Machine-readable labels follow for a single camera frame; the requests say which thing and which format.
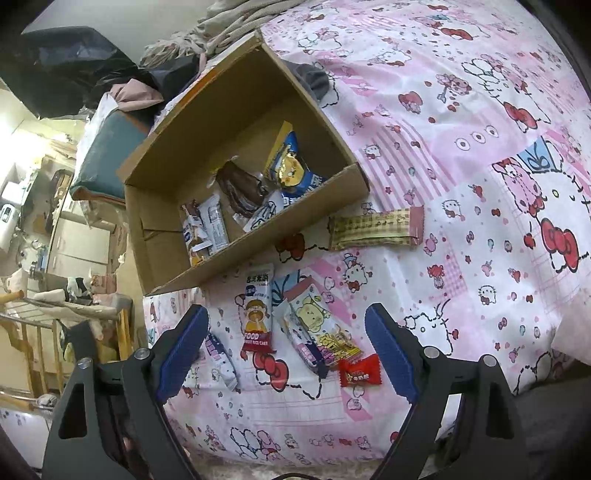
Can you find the pink cloth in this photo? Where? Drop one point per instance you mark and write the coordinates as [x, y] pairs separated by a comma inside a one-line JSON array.
[[134, 94]]

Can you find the brown cardboard box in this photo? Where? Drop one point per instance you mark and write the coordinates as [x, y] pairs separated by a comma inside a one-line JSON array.
[[240, 115]]

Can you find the rice cake packet red bottom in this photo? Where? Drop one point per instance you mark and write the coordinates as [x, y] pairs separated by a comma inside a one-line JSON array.
[[257, 318]]

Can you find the white and red snack packet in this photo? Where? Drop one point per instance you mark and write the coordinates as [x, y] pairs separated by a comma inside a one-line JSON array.
[[216, 221]]

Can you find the small white snack packet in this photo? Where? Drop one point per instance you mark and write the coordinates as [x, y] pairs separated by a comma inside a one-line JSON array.
[[224, 367]]

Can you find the rice cake packet blue label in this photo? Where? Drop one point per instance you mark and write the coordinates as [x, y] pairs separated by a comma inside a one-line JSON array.
[[196, 240]]

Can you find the teal cushion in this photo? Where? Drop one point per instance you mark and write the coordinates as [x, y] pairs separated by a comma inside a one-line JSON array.
[[106, 152]]

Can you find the white water heater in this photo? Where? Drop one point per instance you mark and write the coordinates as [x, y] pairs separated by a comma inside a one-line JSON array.
[[9, 221]]

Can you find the person's dark grey clothing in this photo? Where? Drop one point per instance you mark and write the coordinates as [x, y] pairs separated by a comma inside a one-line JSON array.
[[554, 424]]

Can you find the beige checkered wafer packet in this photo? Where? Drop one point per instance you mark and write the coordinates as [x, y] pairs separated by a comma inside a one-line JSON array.
[[374, 228]]

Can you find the white kitchen cabinets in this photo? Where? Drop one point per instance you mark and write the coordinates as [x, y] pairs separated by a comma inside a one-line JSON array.
[[78, 244]]

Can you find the clothes drying rack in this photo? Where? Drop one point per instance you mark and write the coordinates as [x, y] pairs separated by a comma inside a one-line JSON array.
[[69, 304]]

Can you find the dark grey cloth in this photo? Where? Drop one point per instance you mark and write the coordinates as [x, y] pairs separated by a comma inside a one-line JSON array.
[[311, 78]]

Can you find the pink cartoon printed bed sheet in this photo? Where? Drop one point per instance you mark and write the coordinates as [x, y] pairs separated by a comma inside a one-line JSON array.
[[461, 277]]

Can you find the white and blue snack packet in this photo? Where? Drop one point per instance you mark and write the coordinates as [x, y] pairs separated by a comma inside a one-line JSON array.
[[261, 214]]

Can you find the red candy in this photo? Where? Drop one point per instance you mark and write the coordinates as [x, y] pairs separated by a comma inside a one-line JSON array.
[[358, 371]]

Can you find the blue and yellow snack packet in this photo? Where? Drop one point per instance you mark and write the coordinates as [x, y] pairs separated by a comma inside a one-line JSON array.
[[295, 170]]

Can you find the brown chocolate snack packet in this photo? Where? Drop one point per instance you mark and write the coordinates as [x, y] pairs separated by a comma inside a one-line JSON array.
[[240, 184]]

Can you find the white and purple snack packet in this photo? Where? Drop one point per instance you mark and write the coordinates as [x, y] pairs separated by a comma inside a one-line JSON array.
[[300, 344]]

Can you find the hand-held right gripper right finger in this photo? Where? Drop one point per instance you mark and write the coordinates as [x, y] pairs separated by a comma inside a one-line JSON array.
[[392, 355]]

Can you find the black plastic bag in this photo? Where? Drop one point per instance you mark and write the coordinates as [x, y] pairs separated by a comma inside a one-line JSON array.
[[74, 64]]

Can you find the crumpled grey printed quilt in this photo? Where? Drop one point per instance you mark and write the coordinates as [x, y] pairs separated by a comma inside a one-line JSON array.
[[217, 27]]

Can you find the beige cartoon snack packet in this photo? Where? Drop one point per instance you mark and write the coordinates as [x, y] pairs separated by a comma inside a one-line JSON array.
[[323, 323]]

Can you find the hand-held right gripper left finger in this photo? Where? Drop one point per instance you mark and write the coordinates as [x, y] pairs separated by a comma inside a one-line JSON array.
[[182, 355]]

